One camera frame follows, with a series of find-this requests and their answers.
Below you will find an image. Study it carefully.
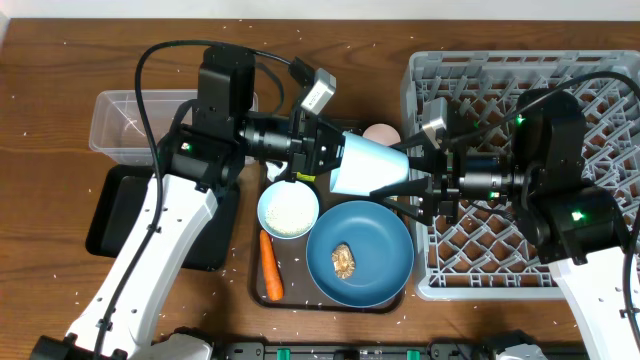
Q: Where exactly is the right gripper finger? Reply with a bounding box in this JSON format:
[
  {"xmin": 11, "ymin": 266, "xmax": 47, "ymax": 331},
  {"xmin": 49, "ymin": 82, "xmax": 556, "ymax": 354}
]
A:
[
  {"xmin": 370, "ymin": 177, "xmax": 433, "ymax": 198},
  {"xmin": 391, "ymin": 132, "xmax": 435, "ymax": 173}
]

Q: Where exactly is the yellow snack wrapper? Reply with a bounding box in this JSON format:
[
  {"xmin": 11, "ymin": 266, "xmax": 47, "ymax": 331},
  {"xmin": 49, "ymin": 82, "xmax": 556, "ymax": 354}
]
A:
[{"xmin": 296, "ymin": 172, "xmax": 316, "ymax": 182}]

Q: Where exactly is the pink cup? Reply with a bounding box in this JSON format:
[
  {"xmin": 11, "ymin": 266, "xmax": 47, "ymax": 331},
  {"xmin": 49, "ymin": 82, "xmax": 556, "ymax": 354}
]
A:
[{"xmin": 362, "ymin": 123, "xmax": 401, "ymax": 146}]

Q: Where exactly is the light blue cup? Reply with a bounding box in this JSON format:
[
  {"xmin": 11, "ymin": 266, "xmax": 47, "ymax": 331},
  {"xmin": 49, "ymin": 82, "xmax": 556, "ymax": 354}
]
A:
[{"xmin": 329, "ymin": 132, "xmax": 410, "ymax": 196}]

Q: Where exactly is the light blue rice bowl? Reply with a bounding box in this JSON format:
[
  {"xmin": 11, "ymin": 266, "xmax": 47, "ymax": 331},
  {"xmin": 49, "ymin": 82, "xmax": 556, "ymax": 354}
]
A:
[{"xmin": 257, "ymin": 181, "xmax": 320, "ymax": 240}]

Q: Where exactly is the pile of rice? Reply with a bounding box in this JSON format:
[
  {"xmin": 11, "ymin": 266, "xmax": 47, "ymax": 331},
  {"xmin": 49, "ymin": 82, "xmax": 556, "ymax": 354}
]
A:
[{"xmin": 265, "ymin": 194, "xmax": 315, "ymax": 238}]

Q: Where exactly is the orange carrot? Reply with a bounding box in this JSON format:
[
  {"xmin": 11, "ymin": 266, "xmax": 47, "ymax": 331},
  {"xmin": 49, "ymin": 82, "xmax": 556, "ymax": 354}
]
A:
[{"xmin": 259, "ymin": 230, "xmax": 284, "ymax": 301}]

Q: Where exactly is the white tissue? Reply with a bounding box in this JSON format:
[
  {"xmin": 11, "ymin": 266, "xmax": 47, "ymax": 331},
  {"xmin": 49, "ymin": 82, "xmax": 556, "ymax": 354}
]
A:
[{"xmin": 265, "ymin": 161, "xmax": 287, "ymax": 182}]

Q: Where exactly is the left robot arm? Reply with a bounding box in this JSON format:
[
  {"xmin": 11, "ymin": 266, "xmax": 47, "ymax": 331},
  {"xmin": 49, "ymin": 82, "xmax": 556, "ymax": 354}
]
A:
[{"xmin": 31, "ymin": 41, "xmax": 344, "ymax": 359}]

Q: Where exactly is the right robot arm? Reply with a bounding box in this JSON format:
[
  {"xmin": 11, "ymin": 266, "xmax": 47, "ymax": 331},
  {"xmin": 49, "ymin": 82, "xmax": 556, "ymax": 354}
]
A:
[{"xmin": 370, "ymin": 89, "xmax": 639, "ymax": 359}]

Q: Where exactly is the grey dishwasher rack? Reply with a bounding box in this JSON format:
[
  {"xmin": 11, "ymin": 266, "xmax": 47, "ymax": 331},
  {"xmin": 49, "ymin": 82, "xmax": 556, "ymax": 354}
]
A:
[{"xmin": 400, "ymin": 50, "xmax": 639, "ymax": 300}]

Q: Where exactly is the black waste tray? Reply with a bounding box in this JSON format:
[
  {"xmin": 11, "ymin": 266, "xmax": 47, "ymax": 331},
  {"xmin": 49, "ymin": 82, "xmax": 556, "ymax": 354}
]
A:
[{"xmin": 85, "ymin": 165, "xmax": 240, "ymax": 271}]

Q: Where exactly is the dark blue plate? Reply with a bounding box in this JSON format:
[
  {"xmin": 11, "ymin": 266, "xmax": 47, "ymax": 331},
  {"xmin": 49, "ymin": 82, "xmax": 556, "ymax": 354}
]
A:
[{"xmin": 306, "ymin": 200, "xmax": 414, "ymax": 308}]

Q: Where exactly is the brown food scrap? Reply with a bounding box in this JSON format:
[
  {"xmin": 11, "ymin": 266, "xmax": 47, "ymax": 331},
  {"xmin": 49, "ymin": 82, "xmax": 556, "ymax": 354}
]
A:
[{"xmin": 331, "ymin": 243, "xmax": 356, "ymax": 280}]

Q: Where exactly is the brown serving tray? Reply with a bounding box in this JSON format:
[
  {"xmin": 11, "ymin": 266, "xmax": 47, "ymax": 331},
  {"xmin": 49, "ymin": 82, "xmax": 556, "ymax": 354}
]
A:
[{"xmin": 248, "ymin": 174, "xmax": 405, "ymax": 314}]

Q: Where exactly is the clear plastic bin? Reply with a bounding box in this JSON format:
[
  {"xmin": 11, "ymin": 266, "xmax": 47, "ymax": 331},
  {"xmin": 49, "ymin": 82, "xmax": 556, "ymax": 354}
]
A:
[{"xmin": 88, "ymin": 89, "xmax": 260, "ymax": 167}]

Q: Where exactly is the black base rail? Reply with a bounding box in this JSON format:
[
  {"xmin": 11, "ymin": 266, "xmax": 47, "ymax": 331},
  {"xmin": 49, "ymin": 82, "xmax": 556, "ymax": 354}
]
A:
[{"xmin": 214, "ymin": 341, "xmax": 551, "ymax": 360}]

